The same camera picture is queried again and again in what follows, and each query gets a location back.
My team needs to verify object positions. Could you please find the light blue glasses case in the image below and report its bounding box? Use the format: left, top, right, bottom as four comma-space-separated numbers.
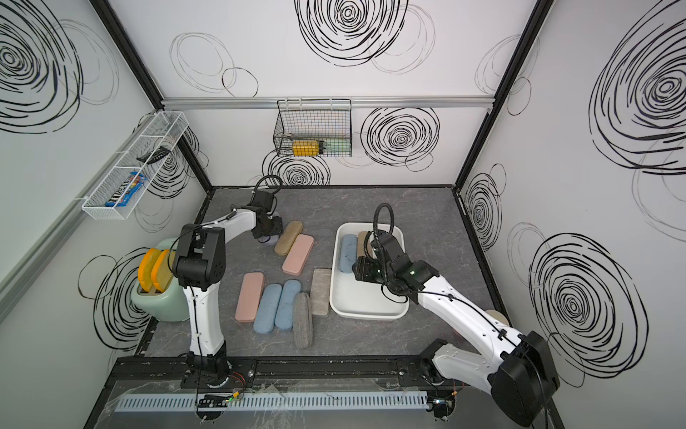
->
274, 279, 302, 331
338, 234, 358, 273
253, 283, 282, 334

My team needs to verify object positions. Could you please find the purple fabric glasses case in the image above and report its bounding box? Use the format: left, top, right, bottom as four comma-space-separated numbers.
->
258, 234, 280, 246

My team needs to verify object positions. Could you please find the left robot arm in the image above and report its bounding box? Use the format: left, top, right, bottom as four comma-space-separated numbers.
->
171, 206, 283, 381

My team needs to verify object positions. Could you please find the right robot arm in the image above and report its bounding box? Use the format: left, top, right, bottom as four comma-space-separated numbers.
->
354, 230, 560, 427

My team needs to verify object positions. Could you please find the tan fabric glasses case upper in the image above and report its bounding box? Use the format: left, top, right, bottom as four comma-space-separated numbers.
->
274, 220, 304, 257

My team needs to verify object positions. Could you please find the pink glasses case upper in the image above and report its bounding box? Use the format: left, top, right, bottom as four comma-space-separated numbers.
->
282, 234, 314, 276

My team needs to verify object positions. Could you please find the pink glasses case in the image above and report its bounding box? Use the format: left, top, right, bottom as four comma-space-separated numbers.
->
234, 272, 265, 324
282, 234, 314, 276

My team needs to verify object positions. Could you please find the white plastic storage tray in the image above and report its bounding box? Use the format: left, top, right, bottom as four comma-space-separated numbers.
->
330, 223, 409, 321

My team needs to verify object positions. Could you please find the pink glasses case lower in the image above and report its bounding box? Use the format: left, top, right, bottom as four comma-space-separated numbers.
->
234, 272, 265, 324

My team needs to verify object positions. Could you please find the grey fabric glasses case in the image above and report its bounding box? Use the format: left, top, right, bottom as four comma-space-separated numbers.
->
293, 292, 314, 350

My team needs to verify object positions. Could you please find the yellow item in basket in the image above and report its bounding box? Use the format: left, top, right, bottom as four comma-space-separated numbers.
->
291, 139, 323, 157

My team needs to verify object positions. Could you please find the green item in basket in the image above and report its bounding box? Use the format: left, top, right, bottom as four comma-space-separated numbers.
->
322, 138, 352, 157

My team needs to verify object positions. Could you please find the right orange toast slice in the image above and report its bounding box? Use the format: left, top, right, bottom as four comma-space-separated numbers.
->
151, 250, 176, 293

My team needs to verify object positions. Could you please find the orange toast slice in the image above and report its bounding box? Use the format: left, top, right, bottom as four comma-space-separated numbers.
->
138, 248, 161, 292
151, 250, 176, 293

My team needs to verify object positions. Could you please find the mint green toaster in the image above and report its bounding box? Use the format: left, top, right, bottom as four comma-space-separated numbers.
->
131, 238, 189, 323

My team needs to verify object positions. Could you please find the black remote on shelf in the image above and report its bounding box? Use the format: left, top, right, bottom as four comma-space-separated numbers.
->
137, 147, 171, 166

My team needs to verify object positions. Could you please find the left orange toast slice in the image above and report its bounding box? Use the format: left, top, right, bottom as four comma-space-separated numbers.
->
138, 248, 161, 292

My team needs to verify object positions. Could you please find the blue candy packet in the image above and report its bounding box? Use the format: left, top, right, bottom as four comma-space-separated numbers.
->
105, 172, 148, 207

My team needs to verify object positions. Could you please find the black wire wall basket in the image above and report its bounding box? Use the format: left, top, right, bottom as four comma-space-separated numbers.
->
273, 107, 353, 157

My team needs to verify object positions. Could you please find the white slotted cable duct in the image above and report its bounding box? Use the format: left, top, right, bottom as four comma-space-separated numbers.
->
114, 391, 430, 412

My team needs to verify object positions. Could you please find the aluminium wall rail back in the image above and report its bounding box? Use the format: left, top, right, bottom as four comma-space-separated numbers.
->
162, 95, 495, 110

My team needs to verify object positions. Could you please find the aluminium wall rail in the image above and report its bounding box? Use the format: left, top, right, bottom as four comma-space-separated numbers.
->
162, 95, 495, 110
1, 110, 159, 323

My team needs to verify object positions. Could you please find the white wire wall shelf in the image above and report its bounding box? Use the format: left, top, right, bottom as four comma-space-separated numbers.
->
81, 111, 189, 221

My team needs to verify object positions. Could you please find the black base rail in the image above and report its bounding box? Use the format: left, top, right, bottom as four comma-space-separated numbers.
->
108, 355, 475, 390

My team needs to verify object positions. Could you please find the aluminium wall rail left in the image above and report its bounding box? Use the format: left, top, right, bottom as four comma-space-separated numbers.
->
1, 110, 159, 323

